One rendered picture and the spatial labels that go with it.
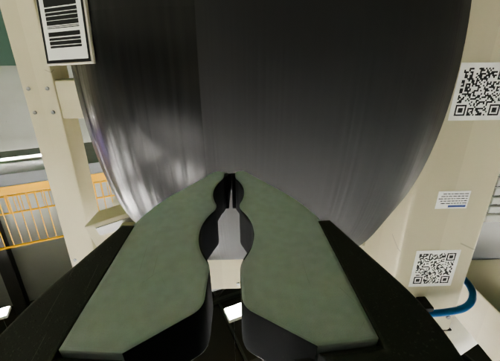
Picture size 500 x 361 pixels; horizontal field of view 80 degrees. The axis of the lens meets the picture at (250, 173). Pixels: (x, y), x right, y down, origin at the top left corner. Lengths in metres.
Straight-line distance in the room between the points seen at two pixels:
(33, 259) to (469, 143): 11.10
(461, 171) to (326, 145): 0.35
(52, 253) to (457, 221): 10.88
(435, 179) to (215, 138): 0.39
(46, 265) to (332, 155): 11.20
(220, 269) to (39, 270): 10.70
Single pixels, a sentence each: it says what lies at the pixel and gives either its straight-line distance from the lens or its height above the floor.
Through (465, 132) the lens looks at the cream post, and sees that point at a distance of 0.52.
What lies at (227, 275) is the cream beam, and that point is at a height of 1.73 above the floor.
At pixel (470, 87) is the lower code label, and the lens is 0.51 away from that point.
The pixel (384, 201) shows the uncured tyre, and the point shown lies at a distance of 0.28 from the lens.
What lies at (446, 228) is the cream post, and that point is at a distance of 0.58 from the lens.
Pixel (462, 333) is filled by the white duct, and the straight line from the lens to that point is 1.31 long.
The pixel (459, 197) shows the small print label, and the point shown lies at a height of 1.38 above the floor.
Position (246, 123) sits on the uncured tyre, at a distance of 0.20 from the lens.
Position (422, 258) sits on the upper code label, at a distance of 0.59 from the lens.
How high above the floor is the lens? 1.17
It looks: 22 degrees up
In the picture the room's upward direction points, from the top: 180 degrees clockwise
